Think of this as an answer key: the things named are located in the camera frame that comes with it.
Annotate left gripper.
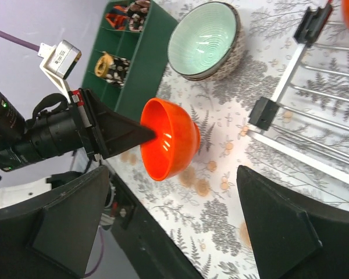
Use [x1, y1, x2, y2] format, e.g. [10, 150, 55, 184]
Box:
[5, 88, 158, 163]

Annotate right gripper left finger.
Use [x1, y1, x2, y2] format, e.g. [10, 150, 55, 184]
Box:
[0, 166, 109, 278]

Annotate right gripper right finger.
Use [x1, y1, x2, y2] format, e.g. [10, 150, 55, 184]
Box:
[236, 165, 349, 278]

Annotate light teal bowl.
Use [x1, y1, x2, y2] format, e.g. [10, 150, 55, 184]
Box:
[167, 1, 241, 76]

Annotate brown floral pattern bowl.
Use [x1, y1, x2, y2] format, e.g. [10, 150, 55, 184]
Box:
[180, 8, 247, 82]

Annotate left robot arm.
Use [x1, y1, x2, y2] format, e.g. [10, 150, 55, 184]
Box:
[0, 88, 156, 180]

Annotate metal dish rack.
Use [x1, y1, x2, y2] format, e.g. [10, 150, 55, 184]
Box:
[248, 1, 349, 185]

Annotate green compartment organizer tray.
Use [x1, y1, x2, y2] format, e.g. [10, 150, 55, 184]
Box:
[82, 2, 177, 121]

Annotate black base bar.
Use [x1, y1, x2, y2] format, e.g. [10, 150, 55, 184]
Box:
[104, 162, 202, 278]

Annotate black dotted hair ties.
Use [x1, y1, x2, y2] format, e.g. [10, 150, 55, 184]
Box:
[105, 56, 131, 87]

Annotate tan hair ties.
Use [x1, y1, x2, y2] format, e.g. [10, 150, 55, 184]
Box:
[94, 51, 114, 78]

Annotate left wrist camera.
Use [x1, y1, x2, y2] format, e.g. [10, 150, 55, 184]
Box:
[38, 40, 81, 103]

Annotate orange hair ties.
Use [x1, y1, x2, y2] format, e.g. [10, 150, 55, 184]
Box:
[105, 5, 131, 31]

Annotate patterned hair ties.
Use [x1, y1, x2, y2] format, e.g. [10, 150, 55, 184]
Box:
[127, 0, 151, 33]

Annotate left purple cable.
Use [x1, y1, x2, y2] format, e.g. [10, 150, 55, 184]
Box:
[0, 25, 41, 53]

